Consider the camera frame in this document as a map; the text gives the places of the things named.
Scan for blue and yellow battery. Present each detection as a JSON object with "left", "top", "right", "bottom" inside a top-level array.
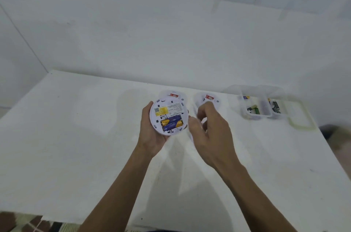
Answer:
[
  {"left": 163, "top": 123, "right": 184, "bottom": 132},
  {"left": 161, "top": 116, "right": 183, "bottom": 127}
]

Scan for person's right forearm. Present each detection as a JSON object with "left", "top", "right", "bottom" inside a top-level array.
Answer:
[{"left": 219, "top": 167, "right": 298, "bottom": 232}]

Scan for clear lid with green rim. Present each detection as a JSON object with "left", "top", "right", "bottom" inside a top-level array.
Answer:
[{"left": 286, "top": 99, "right": 316, "bottom": 131}]

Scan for cream fabric with pink dots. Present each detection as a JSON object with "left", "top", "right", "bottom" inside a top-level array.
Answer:
[{"left": 321, "top": 125, "right": 351, "bottom": 180}]

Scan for pile of assorted batteries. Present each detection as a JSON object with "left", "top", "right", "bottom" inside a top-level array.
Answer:
[{"left": 242, "top": 96, "right": 260, "bottom": 116}]

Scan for person's right hand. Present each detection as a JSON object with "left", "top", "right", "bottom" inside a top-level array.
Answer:
[{"left": 188, "top": 101, "right": 247, "bottom": 178}]

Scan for clear plastic container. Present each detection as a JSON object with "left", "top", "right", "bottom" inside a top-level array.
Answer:
[
  {"left": 263, "top": 85, "right": 291, "bottom": 119},
  {"left": 222, "top": 84, "right": 272, "bottom": 120}
]

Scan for white smoke detector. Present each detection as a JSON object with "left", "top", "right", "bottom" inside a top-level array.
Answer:
[
  {"left": 194, "top": 92, "right": 222, "bottom": 114},
  {"left": 159, "top": 89, "right": 188, "bottom": 103},
  {"left": 149, "top": 96, "right": 190, "bottom": 137}
]

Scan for person's left forearm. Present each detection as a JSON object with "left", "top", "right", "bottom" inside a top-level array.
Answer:
[{"left": 78, "top": 148, "right": 154, "bottom": 232}]

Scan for person's left hand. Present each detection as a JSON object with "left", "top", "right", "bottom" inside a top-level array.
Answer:
[{"left": 137, "top": 100, "right": 191, "bottom": 158}]

